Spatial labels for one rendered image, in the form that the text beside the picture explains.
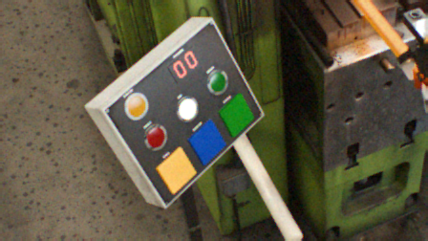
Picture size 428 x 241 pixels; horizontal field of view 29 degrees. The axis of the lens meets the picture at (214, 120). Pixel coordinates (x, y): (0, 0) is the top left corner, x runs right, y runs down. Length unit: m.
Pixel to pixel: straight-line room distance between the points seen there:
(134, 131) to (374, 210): 1.24
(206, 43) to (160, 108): 0.19
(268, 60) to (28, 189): 1.23
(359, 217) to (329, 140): 0.52
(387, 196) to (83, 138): 1.20
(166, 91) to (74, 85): 1.67
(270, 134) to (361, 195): 0.42
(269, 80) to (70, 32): 1.49
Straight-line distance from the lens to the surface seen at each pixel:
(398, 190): 2.82
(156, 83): 1.78
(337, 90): 2.19
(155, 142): 1.79
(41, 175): 3.19
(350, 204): 2.78
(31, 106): 3.42
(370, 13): 2.12
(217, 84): 1.87
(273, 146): 2.60
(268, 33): 2.23
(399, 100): 2.38
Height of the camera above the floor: 2.49
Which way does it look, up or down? 51 degrees down
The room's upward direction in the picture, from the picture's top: 9 degrees counter-clockwise
